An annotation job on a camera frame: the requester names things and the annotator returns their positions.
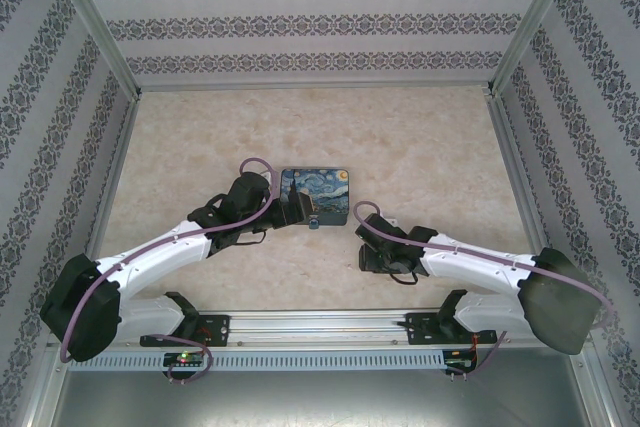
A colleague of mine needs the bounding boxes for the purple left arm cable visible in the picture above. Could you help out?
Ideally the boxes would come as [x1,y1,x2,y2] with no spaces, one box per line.
[59,158,275,387]

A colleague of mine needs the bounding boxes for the starry night painted tin box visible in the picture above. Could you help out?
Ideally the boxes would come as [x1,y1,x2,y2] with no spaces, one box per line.
[280,167,352,229]

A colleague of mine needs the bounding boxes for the circuit board with green light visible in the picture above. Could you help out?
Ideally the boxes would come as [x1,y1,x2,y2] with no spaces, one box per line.
[163,351,207,369]

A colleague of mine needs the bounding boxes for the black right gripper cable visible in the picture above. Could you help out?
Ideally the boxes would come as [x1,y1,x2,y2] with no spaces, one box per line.
[388,270,422,287]

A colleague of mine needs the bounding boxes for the perforated metal cable tray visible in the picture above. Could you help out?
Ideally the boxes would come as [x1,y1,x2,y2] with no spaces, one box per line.
[93,349,447,372]

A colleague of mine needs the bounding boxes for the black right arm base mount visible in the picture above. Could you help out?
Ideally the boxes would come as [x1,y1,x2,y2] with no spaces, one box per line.
[405,289,507,348]

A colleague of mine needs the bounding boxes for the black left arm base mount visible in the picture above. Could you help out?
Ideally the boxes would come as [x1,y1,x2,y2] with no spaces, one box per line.
[139,290,232,349]

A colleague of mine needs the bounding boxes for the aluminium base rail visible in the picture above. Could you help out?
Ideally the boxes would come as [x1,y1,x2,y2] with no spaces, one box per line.
[199,313,444,349]

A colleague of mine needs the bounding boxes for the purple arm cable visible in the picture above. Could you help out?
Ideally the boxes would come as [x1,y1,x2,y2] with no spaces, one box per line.
[353,201,616,379]
[59,158,275,387]

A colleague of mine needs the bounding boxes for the grey metal shelf plate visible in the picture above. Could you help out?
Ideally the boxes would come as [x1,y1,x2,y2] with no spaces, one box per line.
[47,366,609,427]

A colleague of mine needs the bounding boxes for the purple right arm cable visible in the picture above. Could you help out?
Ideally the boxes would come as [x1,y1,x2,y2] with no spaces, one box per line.
[353,201,616,379]

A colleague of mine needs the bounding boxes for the aluminium table edge profile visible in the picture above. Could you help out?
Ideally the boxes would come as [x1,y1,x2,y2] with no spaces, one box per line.
[485,90,554,253]
[79,94,143,273]

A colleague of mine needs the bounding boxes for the aluminium frame post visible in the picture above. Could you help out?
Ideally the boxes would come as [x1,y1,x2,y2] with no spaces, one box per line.
[491,0,587,94]
[48,0,143,97]

